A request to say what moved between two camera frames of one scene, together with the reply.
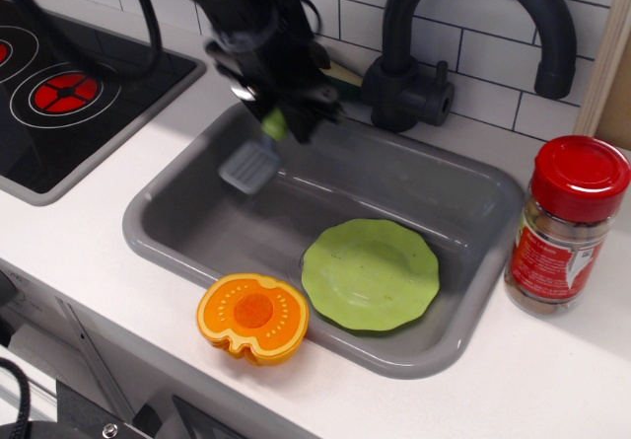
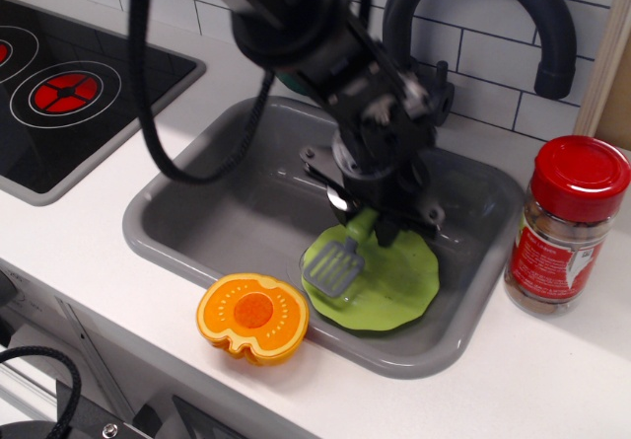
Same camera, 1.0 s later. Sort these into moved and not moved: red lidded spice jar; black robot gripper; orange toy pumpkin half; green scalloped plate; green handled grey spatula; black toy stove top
Moved: green handled grey spatula; black robot gripper
Not moved: green scalloped plate; orange toy pumpkin half; red lidded spice jar; black toy stove top
